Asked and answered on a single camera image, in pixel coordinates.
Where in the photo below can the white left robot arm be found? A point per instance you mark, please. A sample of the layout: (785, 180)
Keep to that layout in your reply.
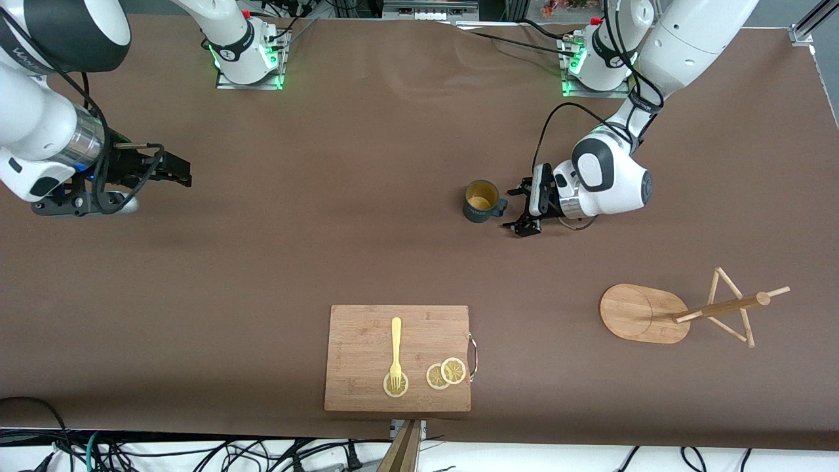
(682, 46)

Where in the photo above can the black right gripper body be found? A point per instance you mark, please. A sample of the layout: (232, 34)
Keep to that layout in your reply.
(124, 164)

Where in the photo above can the lemon slice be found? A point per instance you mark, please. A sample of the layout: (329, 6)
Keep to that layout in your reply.
(434, 377)
(453, 370)
(388, 391)

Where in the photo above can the brown table cover sheet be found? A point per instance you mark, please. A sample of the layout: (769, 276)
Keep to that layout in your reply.
(328, 229)

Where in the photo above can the black power plug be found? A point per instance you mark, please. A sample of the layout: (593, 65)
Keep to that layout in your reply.
(354, 459)

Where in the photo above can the wooden mug rack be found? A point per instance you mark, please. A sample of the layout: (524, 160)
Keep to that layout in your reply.
(639, 314)

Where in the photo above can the yellow plastic fork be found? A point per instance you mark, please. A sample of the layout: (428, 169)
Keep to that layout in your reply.
(396, 341)

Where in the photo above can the teal mug with yellow inside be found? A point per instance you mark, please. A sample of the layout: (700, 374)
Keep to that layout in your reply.
(477, 211)

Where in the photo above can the wooden beam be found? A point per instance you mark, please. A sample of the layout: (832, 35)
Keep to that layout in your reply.
(403, 452)

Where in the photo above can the aluminium frame profile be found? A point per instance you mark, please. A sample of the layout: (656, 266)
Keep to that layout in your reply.
(809, 23)

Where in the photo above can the aluminium arm base plate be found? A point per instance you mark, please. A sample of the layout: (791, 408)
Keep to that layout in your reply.
(619, 94)
(283, 65)

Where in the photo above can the metal power strip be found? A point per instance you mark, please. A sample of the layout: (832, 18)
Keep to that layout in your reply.
(429, 10)

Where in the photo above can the bamboo cutting board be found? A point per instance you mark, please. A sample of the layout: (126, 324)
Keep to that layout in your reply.
(360, 341)

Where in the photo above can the metal beam bracket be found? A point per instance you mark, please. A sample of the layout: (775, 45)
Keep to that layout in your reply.
(421, 429)

